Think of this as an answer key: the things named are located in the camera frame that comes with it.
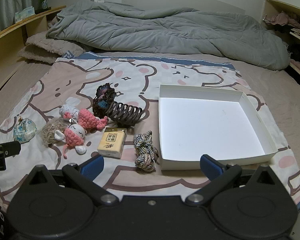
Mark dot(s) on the white cardboard box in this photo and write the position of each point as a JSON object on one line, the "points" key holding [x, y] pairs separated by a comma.
{"points": [[207, 127]]}

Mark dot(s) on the grey white crochet rabbit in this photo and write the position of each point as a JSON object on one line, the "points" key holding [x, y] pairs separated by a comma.
{"points": [[67, 111]]}

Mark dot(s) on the beige fuzzy blanket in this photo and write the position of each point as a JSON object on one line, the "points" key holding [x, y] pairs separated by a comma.
{"points": [[40, 47]]}

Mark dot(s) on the green glass bottle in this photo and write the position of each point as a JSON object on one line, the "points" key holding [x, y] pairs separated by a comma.
{"points": [[43, 1]]}

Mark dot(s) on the tissue box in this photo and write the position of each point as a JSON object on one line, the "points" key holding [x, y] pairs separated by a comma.
{"points": [[24, 14]]}

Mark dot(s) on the brown hair claw clip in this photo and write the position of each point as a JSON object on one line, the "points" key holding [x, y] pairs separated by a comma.
{"points": [[126, 115]]}

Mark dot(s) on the white power strip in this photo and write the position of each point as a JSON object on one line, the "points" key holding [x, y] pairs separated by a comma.
{"points": [[97, 1]]}

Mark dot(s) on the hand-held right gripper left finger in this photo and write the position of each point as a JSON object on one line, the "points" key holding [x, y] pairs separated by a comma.
{"points": [[93, 166]]}

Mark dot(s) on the pink crochet fish toy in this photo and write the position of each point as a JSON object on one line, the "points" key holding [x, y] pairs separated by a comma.
{"points": [[87, 118]]}

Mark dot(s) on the dark crochet scrunchie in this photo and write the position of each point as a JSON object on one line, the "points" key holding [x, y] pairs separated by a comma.
{"points": [[102, 101]]}

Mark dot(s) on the wooden bedside shelf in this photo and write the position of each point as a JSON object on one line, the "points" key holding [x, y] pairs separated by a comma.
{"points": [[7, 50]]}

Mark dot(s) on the bagged jute twine bundle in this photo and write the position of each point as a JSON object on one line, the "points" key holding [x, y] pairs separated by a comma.
{"points": [[50, 131]]}

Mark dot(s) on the pink crochet doll white face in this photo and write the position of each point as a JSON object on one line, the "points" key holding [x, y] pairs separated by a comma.
{"points": [[75, 135]]}

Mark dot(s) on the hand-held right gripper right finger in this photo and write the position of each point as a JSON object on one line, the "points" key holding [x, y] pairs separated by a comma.
{"points": [[210, 167]]}

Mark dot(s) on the pinkish brown crumpled cloth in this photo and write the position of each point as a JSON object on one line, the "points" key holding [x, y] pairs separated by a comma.
{"points": [[283, 20]]}

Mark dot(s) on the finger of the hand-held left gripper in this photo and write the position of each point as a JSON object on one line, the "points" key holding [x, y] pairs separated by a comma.
{"points": [[7, 148]]}

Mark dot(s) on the yellow tissue pack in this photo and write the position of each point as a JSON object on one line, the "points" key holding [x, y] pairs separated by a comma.
{"points": [[112, 142]]}

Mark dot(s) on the grey duvet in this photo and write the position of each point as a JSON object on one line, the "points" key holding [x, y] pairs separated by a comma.
{"points": [[165, 30]]}

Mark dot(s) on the grey curtain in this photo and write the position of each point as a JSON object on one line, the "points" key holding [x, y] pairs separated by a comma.
{"points": [[7, 5]]}

